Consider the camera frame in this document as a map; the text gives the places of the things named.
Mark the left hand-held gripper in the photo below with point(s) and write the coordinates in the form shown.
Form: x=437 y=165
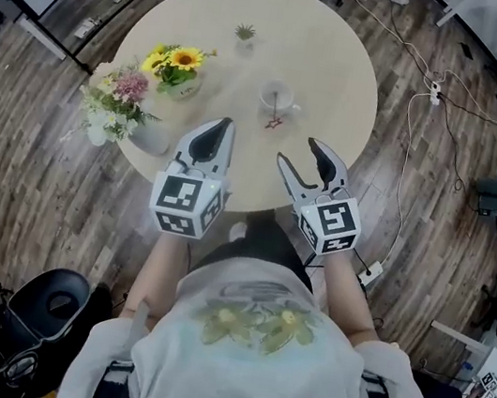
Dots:
x=181 y=200

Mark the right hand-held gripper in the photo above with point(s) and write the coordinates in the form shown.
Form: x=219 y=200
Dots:
x=332 y=222

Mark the red star stick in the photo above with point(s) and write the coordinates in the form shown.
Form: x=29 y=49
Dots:
x=273 y=121

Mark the white cup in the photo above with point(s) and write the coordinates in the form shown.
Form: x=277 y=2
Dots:
x=285 y=99

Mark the person's left forearm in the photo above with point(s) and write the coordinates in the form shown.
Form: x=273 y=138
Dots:
x=155 y=267

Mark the person's right forearm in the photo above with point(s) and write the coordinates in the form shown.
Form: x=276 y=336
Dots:
x=345 y=296

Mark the grey cylinder vase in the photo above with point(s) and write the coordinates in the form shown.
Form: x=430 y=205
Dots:
x=152 y=138

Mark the person's black trousers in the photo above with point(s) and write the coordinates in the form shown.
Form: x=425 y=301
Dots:
x=264 y=244

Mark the person's white shoe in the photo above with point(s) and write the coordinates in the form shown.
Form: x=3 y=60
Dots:
x=238 y=231

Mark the sunflower bouquet in pot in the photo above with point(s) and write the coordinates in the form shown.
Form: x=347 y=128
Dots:
x=179 y=62

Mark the pink flower bouquet in vase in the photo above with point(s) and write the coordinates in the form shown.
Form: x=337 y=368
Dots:
x=118 y=99

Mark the small green potted plant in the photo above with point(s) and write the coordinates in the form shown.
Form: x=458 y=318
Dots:
x=245 y=35

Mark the white power strip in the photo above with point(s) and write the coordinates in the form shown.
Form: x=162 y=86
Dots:
x=370 y=273
x=435 y=93

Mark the person's white printed shirt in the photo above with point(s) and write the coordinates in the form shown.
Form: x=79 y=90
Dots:
x=246 y=374

